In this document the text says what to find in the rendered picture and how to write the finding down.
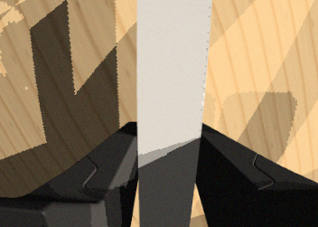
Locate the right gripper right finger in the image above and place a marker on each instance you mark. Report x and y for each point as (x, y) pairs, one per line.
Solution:
(240, 188)

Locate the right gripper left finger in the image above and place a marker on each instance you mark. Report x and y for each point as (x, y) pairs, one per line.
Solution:
(98, 191)

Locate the white square stick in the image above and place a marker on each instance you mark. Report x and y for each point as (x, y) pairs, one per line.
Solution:
(172, 46)

